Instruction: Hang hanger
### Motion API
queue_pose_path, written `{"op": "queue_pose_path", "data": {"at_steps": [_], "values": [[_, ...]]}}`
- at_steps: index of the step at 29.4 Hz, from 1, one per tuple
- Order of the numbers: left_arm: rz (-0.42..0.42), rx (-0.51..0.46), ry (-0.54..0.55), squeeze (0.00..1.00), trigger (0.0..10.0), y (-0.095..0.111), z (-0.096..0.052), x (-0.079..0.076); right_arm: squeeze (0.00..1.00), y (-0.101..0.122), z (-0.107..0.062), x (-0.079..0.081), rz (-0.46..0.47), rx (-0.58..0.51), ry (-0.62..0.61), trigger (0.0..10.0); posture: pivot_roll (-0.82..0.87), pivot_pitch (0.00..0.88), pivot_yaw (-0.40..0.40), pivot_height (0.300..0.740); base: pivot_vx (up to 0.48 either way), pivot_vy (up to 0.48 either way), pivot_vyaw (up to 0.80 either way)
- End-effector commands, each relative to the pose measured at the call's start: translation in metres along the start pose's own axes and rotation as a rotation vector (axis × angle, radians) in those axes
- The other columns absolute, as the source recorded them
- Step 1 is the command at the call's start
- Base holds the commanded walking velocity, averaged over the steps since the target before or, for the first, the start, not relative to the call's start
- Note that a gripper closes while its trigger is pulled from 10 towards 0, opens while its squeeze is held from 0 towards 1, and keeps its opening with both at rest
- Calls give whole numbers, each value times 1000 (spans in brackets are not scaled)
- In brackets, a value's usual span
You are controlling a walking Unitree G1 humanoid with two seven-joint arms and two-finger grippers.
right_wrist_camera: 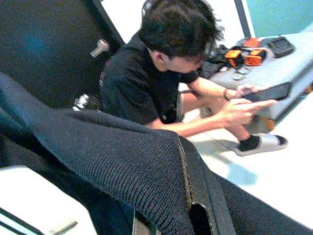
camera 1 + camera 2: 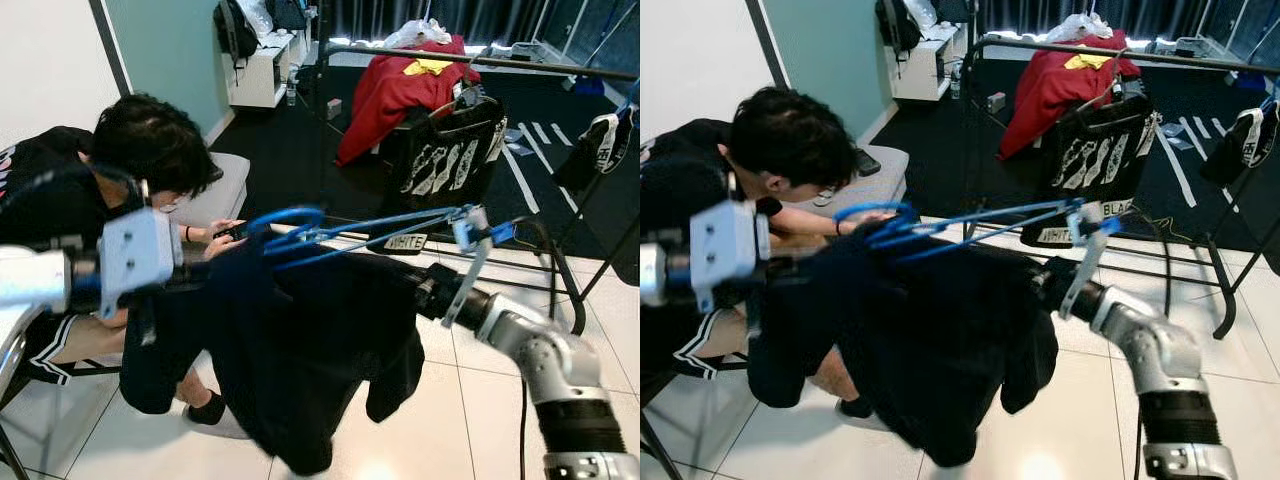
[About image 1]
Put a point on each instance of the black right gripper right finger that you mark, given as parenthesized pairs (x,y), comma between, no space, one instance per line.
(203,186)

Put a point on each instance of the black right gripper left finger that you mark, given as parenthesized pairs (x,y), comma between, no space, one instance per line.
(141,228)

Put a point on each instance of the navy knit garment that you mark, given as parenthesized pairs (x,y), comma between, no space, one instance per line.
(110,159)

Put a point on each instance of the black smartphone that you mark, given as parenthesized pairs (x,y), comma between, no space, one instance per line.
(271,92)

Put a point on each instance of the person right hand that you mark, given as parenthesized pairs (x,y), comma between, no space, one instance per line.
(237,113)

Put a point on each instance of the person left hand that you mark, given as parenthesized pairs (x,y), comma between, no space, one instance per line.
(243,91)

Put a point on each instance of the grey slipper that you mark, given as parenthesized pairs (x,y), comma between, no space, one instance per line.
(266,143)

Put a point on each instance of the man in black t-shirt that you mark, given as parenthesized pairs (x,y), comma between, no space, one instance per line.
(137,85)

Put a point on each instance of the orange black device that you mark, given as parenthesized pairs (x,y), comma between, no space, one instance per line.
(252,42)
(255,58)
(233,57)

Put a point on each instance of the grey upholstered bench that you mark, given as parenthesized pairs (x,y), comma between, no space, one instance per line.
(281,71)

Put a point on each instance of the black flat case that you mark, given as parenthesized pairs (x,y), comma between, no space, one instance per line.
(281,46)

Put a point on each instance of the black door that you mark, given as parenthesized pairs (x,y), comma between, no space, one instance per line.
(49,49)

